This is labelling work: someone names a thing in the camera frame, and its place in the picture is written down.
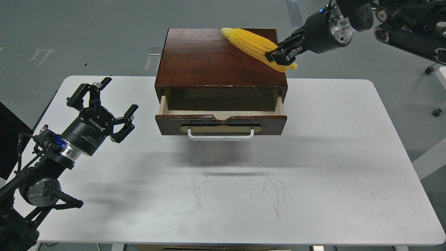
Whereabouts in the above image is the black chair caster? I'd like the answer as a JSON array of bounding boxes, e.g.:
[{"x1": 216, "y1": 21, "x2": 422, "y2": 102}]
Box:
[{"x1": 425, "y1": 62, "x2": 438, "y2": 75}]

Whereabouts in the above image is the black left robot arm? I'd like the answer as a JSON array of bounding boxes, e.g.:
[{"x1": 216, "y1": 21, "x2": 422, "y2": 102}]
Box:
[{"x1": 0, "y1": 77, "x2": 138, "y2": 251}]

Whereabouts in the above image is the wooden drawer with white handle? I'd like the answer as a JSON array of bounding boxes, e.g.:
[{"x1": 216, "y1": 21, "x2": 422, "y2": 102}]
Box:
[{"x1": 155, "y1": 96, "x2": 288, "y2": 141}]

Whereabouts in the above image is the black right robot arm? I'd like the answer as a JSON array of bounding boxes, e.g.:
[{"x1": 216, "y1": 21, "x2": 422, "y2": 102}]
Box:
[{"x1": 265, "y1": 0, "x2": 446, "y2": 66}]

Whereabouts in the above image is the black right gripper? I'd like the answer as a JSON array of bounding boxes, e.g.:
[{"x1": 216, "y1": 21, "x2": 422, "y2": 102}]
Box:
[{"x1": 266, "y1": 6, "x2": 354, "y2": 66}]

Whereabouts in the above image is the dark wooden drawer cabinet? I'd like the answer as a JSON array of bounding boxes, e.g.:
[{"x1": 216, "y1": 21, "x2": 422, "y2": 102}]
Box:
[{"x1": 154, "y1": 28, "x2": 288, "y2": 99}]

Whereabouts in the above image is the yellow corn cob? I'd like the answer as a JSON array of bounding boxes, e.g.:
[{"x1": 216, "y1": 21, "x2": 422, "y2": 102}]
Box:
[{"x1": 221, "y1": 28, "x2": 298, "y2": 73}]

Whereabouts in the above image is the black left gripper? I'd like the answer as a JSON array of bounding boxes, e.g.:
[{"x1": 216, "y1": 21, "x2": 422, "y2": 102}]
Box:
[{"x1": 61, "y1": 77, "x2": 139, "y2": 156}]

